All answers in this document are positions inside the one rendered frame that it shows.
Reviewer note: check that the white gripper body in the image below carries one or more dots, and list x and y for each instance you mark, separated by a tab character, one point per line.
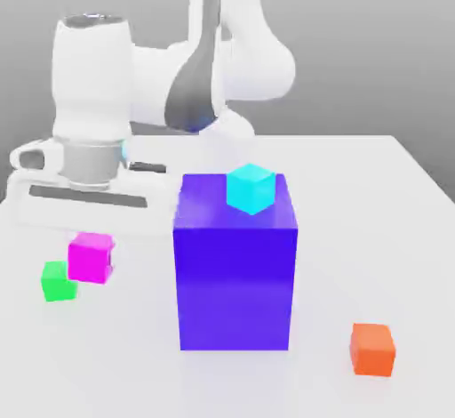
89	215

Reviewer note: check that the small magenta cube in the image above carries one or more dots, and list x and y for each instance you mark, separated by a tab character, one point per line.
89	261

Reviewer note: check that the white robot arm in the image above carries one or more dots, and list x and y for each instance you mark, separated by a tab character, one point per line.
92	80

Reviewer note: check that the small green cube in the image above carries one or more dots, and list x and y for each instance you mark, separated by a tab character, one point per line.
57	288

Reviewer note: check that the small cyan cube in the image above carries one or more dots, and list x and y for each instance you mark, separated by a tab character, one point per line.
250	190

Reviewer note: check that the small orange cube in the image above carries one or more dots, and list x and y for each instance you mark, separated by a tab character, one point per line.
371	352

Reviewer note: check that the large blue box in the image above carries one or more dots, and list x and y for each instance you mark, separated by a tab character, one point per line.
234	282

